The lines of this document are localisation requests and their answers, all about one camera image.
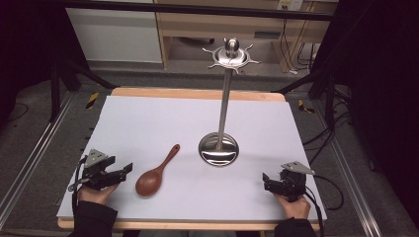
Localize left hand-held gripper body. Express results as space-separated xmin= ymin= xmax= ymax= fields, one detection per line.
xmin=80 ymin=148 xmax=127 ymax=191

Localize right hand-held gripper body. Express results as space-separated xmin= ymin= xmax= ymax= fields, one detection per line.
xmin=276 ymin=160 xmax=316 ymax=202

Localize brown wooden spoon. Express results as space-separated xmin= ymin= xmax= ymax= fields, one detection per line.
xmin=134 ymin=143 xmax=182 ymax=198

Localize steel utensil rack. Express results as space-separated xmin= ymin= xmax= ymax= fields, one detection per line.
xmin=198 ymin=37 xmax=262 ymax=168

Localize person's left hand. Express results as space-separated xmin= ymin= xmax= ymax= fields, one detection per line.
xmin=77 ymin=183 xmax=120 ymax=206

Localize person's right hand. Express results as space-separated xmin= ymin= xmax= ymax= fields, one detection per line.
xmin=273 ymin=193 xmax=311 ymax=220

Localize yellow black floor tape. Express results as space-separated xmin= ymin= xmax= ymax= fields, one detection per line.
xmin=85 ymin=91 xmax=100 ymax=110
xmin=297 ymin=98 xmax=316 ymax=116

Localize white table mat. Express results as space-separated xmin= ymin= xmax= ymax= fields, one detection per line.
xmin=55 ymin=95 xmax=328 ymax=222

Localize black metal stand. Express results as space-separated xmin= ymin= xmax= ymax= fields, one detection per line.
xmin=271 ymin=67 xmax=352 ymax=130
xmin=48 ymin=57 xmax=119 ymax=123

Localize wooden table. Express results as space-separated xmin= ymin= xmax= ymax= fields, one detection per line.
xmin=56 ymin=86 xmax=321 ymax=232

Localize dark curtain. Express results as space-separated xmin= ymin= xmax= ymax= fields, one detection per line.
xmin=0 ymin=0 xmax=77 ymax=129
xmin=312 ymin=0 xmax=419 ymax=228

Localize white cabinet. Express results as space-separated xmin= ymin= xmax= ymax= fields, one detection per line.
xmin=65 ymin=7 xmax=164 ymax=64

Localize light wooden desk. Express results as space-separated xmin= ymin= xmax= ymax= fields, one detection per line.
xmin=153 ymin=0 xmax=340 ymax=73

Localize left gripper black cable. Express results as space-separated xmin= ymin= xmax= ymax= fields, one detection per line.
xmin=67 ymin=156 xmax=88 ymax=215

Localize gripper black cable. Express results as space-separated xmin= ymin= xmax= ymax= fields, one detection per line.
xmin=303 ymin=174 xmax=346 ymax=237
xmin=67 ymin=156 xmax=88 ymax=215

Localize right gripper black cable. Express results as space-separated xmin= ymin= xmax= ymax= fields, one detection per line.
xmin=303 ymin=174 xmax=346 ymax=237

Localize black floor cables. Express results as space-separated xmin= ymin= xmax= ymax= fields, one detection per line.
xmin=301 ymin=98 xmax=352 ymax=166

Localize aluminium floor rail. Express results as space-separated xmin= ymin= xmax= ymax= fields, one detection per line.
xmin=0 ymin=91 xmax=76 ymax=229
xmin=311 ymin=98 xmax=384 ymax=237

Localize black horizontal frame bar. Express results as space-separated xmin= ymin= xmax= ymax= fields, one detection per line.
xmin=61 ymin=0 xmax=334 ymax=22

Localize white wall socket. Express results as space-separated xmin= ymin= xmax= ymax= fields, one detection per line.
xmin=277 ymin=0 xmax=303 ymax=12

